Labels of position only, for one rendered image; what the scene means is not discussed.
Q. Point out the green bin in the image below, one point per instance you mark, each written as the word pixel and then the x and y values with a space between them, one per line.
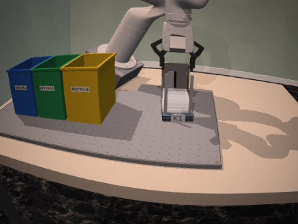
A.
pixel 49 88

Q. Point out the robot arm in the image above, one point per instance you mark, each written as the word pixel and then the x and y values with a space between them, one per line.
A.
pixel 137 21

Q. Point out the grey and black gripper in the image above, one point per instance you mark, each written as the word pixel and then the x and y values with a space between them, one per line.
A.
pixel 184 29

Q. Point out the yellow recycle bin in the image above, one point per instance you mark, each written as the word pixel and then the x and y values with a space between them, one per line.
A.
pixel 90 92

